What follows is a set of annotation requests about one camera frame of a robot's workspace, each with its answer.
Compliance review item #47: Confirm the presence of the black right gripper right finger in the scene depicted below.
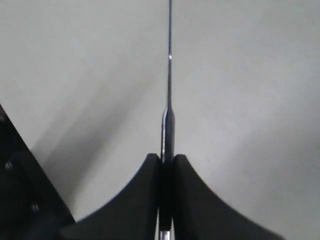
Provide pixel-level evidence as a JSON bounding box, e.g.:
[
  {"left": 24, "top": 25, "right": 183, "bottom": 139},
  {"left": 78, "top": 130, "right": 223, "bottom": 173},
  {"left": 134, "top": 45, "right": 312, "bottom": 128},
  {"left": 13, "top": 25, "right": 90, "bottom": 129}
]
[{"left": 172, "top": 154, "right": 283, "bottom": 240}]

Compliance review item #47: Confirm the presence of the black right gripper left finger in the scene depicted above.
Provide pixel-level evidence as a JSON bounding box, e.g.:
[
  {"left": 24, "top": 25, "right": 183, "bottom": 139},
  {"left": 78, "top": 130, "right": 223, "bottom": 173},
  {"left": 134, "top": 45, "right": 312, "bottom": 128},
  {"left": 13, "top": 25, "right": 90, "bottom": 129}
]
[{"left": 58, "top": 153, "right": 162, "bottom": 240}]

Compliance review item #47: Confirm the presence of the silver table knife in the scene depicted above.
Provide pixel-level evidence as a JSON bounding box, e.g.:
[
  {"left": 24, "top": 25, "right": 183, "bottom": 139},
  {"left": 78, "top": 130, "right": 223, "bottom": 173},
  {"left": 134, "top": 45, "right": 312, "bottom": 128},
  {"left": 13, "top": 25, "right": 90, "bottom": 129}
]
[{"left": 158, "top": 0, "right": 175, "bottom": 240}]

